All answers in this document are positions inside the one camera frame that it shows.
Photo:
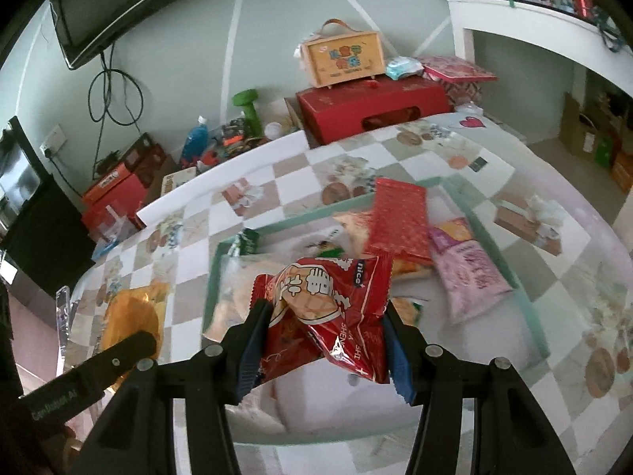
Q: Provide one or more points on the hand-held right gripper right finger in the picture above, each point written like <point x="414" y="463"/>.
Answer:
<point x="398" y="356"/>

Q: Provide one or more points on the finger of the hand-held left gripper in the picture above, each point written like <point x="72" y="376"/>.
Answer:
<point x="116" y="360"/>

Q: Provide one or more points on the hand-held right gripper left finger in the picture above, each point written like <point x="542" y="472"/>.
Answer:
<point x="249" y="356"/>

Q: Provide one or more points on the green edged cracker packet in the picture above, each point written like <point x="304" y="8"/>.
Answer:
<point x="408" y="309"/>

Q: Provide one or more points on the yellow cake packet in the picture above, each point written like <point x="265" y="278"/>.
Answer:
<point x="131" y="314"/>

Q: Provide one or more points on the white green snack packet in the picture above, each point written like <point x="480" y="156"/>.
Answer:
<point x="232" y="287"/>

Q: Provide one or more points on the red snack bag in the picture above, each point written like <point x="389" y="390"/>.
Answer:
<point x="321" y="307"/>

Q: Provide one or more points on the teal shallow cardboard box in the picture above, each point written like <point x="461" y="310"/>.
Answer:
<point x="494" y="336"/>

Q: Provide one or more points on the pink snack packet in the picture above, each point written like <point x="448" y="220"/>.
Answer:
<point x="470" y="272"/>

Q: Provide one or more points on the red dotted long packet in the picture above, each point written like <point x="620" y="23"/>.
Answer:
<point x="400" y="222"/>

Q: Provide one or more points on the gold biscuit packet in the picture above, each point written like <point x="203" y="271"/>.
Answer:
<point x="353" y="227"/>

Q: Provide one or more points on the smartphone on stand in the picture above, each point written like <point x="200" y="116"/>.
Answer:
<point x="63" y="321"/>

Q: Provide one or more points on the clear plastic container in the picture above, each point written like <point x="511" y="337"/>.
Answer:
<point x="106" y="237"/>

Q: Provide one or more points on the black cabinet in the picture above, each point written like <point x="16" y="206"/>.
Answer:
<point x="44" y="242"/>

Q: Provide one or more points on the orange and brown box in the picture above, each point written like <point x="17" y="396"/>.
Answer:
<point x="111" y="183"/>

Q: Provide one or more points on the cream printed flat box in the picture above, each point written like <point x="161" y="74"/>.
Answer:
<point x="173" y="178"/>

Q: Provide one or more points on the black power adapter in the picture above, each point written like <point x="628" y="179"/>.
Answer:
<point x="105" y="163"/>

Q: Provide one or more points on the black monitor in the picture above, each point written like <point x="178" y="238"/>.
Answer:
<point x="17" y="173"/>

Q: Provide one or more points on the pile of colourful small items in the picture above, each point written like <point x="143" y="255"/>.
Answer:
<point x="232" y="138"/>

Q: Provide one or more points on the blue liquid bottle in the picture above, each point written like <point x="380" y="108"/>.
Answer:
<point x="195" y="141"/>

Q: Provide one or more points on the white round container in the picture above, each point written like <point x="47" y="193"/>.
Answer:
<point x="272" y="130"/>

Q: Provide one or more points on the green dumbbell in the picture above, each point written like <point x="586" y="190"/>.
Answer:
<point x="247" y="109"/>

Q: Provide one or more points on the large red gift box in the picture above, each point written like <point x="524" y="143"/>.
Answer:
<point x="356" y="104"/>

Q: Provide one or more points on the brown cardboard box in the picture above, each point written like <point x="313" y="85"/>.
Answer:
<point x="578" y="133"/>

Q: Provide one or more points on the light blue wipes packet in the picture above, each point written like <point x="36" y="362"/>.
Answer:
<point x="403" y="68"/>

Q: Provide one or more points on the red patterned gift bag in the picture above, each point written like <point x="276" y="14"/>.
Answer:
<point x="455" y="68"/>

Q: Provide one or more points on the white shelf unit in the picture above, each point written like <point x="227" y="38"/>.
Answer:
<point x="519" y="20"/>

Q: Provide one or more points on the white wall socket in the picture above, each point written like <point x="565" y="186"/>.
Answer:
<point x="54" y="139"/>

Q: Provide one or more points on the wall mounted television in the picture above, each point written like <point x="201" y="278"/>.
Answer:
<point x="99" y="15"/>

